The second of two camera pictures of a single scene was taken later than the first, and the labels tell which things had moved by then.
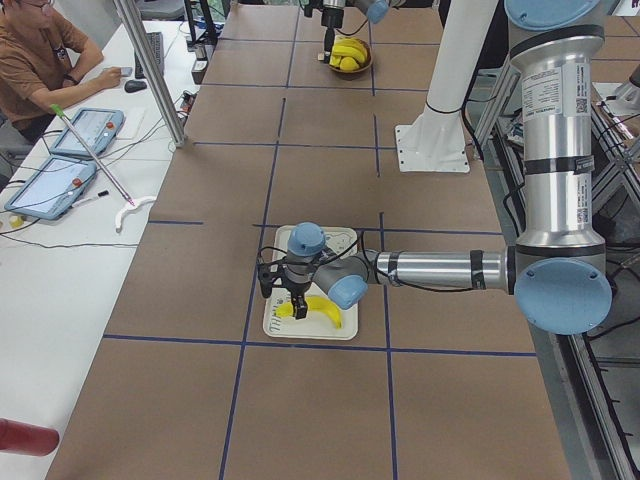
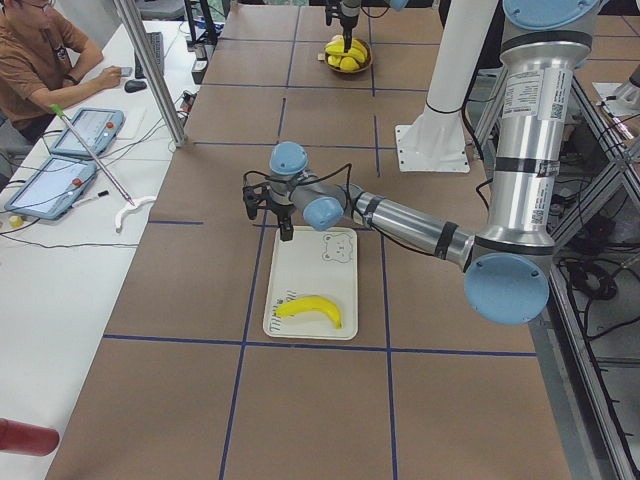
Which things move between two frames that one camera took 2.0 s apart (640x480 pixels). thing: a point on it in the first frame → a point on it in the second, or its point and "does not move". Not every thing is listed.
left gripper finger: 328,43 → 347,37
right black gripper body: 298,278 → 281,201
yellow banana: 350,46 does not move
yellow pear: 349,64 does not move
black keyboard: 157,44 does not move
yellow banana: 285,310 does not move
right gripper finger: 300,305 → 286,232
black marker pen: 100,194 does not move
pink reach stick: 57,109 does not move
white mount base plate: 434,142 does not move
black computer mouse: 134,85 does not move
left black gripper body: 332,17 → 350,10
